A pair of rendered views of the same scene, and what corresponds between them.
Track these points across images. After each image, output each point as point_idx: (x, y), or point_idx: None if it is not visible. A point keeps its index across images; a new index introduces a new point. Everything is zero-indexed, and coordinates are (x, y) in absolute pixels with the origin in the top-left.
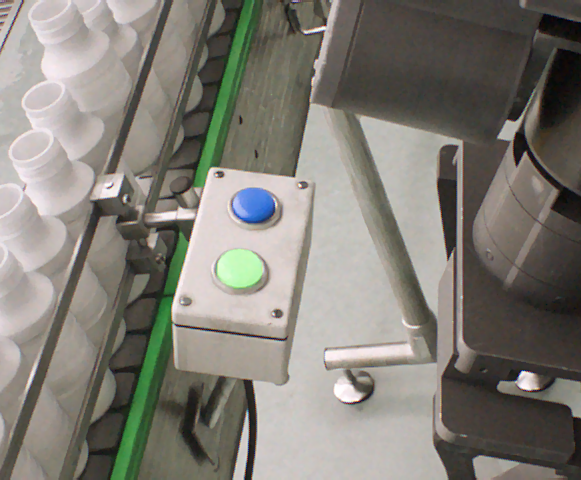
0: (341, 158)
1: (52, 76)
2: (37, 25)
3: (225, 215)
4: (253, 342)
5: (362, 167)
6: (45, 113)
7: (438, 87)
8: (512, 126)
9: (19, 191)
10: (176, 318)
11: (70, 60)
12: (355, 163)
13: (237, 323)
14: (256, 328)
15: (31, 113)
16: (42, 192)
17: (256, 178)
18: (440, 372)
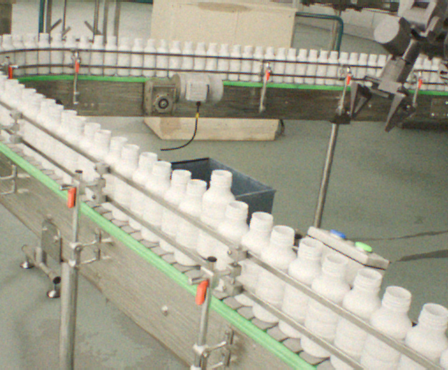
0: (64, 340)
1: (223, 202)
2: (224, 178)
3: (335, 237)
4: (378, 271)
5: (73, 344)
6: (245, 210)
7: None
8: (7, 369)
9: (284, 227)
10: (367, 261)
11: (229, 196)
12: (71, 342)
13: (379, 262)
14: (383, 263)
15: (240, 210)
16: (267, 237)
17: (324, 230)
18: None
